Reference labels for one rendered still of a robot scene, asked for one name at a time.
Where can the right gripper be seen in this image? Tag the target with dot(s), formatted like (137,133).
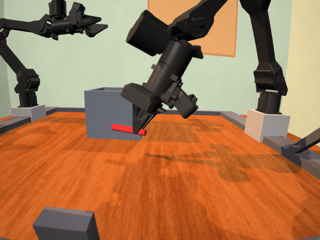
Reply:
(147,98)

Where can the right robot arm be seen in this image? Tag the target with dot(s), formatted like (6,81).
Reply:
(152,36)

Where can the red cylindrical peg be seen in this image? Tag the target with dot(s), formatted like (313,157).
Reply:
(127,129)

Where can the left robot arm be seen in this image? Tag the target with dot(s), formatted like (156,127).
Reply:
(28,80)

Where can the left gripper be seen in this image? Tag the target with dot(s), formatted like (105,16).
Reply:
(77,22)

